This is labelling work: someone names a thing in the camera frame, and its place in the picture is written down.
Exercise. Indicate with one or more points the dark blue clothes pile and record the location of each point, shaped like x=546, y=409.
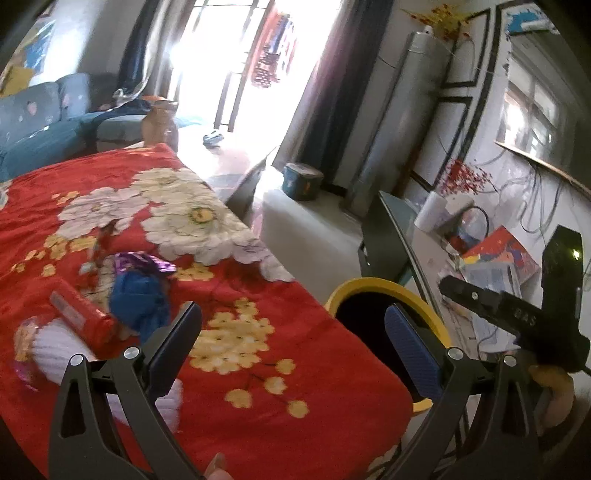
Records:
x=127, y=105

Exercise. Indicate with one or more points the purple foil wrapper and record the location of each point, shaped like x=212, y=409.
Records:
x=147, y=264

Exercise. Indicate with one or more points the low coffee table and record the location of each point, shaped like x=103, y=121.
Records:
x=217, y=161

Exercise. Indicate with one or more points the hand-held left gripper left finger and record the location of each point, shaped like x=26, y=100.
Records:
x=173, y=350

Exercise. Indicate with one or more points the red tube snack packet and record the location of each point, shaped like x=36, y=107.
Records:
x=83, y=314

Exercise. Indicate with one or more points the person's left hand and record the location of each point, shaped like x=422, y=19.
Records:
x=217, y=466

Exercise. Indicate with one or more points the hanging laundry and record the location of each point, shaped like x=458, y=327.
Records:
x=274, y=50

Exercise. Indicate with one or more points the pink foil wrapper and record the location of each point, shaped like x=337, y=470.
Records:
x=27, y=341

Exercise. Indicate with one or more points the grey standing air conditioner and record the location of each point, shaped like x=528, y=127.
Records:
x=397, y=129

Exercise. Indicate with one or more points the person's right hand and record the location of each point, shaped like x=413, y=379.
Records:
x=561, y=404

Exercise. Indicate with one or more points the orange cat-shaped paper bag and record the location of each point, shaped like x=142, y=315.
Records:
x=159, y=127

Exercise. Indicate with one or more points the yellow artificial flowers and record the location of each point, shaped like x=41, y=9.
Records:
x=438, y=18

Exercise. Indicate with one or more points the blue plastic bag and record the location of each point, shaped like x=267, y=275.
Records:
x=138, y=300

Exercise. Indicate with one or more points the printed paper sheets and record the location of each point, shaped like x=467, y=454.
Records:
x=494, y=281

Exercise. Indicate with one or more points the red printed book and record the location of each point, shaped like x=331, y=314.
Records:
x=503, y=254

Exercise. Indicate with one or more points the yellow trash bin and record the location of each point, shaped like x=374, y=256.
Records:
x=369, y=282

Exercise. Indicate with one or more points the red berry branches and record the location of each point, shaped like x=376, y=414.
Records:
x=464, y=177

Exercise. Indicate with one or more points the yellow cloth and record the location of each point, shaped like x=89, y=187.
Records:
x=16, y=81

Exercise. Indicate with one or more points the white paper roll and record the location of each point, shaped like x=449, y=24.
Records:
x=431, y=212

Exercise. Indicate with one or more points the dark blue curtain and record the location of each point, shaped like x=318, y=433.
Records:
x=138, y=50

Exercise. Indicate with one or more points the balcony glass door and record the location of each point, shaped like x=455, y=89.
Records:
x=217, y=69

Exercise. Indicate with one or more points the blue white paper decoration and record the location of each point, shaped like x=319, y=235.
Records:
x=531, y=21

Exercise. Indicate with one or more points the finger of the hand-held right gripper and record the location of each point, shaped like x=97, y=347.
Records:
x=485, y=307

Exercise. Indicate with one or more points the dark grey curtain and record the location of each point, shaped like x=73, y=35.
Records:
x=332, y=92

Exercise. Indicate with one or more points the colourful country map poster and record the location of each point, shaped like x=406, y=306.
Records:
x=39, y=46

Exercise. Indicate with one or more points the wall television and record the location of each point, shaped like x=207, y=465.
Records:
x=540, y=115

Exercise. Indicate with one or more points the blue storage box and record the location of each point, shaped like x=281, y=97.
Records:
x=302, y=182

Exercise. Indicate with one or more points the small blue object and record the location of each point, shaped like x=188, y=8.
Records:
x=213, y=138

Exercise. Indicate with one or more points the blue patterned sofa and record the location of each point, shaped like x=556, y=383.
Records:
x=37, y=106

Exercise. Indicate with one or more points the red floral blanket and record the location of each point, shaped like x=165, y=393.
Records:
x=323, y=369

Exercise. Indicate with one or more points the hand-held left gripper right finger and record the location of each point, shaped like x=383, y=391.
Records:
x=413, y=350

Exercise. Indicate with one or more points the glass television stand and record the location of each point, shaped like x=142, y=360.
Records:
x=392, y=240

